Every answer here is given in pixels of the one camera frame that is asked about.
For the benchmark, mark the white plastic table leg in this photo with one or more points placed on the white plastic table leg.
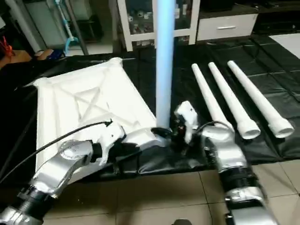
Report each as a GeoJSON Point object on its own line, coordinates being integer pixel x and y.
{"type": "Point", "coordinates": [260, 98]}
{"type": "Point", "coordinates": [211, 98]}
{"type": "Point", "coordinates": [165, 61]}
{"type": "Point", "coordinates": [234, 101]}

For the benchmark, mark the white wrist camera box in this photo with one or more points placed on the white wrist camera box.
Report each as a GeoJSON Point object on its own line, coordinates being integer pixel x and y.
{"type": "Point", "coordinates": [186, 117]}
{"type": "Point", "coordinates": [110, 138]}

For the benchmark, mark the white plastic table top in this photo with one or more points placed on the white plastic table top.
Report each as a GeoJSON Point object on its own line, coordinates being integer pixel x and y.
{"type": "Point", "coordinates": [84, 98]}

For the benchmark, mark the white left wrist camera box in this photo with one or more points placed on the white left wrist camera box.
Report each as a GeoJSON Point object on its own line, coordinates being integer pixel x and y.
{"type": "Point", "coordinates": [110, 138]}

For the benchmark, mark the white drawer unit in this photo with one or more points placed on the white drawer unit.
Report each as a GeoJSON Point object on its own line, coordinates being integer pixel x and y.
{"type": "Point", "coordinates": [227, 27]}

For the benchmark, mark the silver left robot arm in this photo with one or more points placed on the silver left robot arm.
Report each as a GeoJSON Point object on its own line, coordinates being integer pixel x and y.
{"type": "Point", "coordinates": [56, 173]}

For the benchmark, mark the white glass-door cabinet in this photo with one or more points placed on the white glass-door cabinet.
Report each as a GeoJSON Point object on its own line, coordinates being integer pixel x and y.
{"type": "Point", "coordinates": [138, 23]}

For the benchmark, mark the brown wooden desk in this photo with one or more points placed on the brown wooden desk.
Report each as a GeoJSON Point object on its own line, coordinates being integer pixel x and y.
{"type": "Point", "coordinates": [14, 58]}

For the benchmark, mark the black work mat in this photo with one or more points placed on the black work mat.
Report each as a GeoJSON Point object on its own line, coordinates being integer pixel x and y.
{"type": "Point", "coordinates": [187, 161]}

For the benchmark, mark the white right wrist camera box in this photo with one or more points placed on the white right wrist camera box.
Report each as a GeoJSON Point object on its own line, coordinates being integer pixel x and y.
{"type": "Point", "coordinates": [186, 117]}

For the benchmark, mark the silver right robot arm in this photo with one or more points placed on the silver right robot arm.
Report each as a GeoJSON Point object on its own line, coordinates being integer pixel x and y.
{"type": "Point", "coordinates": [229, 154]}

